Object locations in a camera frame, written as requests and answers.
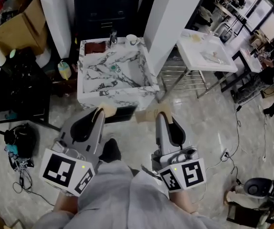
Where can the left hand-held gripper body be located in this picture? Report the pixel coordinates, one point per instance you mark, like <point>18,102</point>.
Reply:
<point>63,168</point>

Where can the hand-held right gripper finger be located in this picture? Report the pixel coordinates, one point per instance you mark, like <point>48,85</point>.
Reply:
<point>145,117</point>
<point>164,109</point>

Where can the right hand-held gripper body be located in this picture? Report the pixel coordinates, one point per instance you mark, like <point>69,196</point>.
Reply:
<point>192,172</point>

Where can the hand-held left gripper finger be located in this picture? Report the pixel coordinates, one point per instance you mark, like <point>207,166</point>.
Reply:
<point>97,115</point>
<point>109,110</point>

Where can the white marble sink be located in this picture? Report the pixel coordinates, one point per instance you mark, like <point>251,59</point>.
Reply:
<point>129,93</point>

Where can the white cup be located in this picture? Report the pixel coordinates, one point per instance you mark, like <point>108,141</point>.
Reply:
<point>131,40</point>

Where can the person's left forearm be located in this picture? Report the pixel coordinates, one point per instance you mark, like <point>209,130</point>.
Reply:
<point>66,203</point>

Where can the person's right forearm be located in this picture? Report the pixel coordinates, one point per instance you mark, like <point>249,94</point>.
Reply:
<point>182,201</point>

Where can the black cabinet under sink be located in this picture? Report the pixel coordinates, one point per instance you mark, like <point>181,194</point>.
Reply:
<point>121,114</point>

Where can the metal rack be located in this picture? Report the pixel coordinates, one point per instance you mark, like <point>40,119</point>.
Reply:
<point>182,80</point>

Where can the white power strip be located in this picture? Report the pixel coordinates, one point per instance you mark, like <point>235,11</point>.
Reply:
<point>225,155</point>

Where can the person's black shoe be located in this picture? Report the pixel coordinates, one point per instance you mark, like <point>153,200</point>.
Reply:
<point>111,150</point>

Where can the green drain plug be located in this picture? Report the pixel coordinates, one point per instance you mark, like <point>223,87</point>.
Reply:
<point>113,67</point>

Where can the black bag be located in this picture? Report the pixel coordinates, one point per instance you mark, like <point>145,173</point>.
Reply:
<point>22,139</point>

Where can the yellow green spray bottle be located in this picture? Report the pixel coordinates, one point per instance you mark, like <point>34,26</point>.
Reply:
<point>64,71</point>

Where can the grey round device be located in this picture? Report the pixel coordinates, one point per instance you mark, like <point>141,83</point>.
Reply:
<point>256,187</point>

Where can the person's grey clothing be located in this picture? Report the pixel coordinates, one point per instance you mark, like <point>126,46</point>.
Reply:
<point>122,199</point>

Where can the white basin table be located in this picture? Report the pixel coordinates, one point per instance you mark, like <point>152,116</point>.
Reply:
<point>206,52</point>

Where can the chrome faucet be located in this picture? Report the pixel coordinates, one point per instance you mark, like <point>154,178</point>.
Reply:
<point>113,39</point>

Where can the black table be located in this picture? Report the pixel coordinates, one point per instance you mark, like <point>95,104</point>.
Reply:
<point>20,87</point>

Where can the dark cabinet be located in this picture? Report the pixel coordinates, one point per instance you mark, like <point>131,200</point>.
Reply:
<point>108,6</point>

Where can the brown cardboard box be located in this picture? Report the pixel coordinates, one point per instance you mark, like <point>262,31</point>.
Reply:
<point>15,30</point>

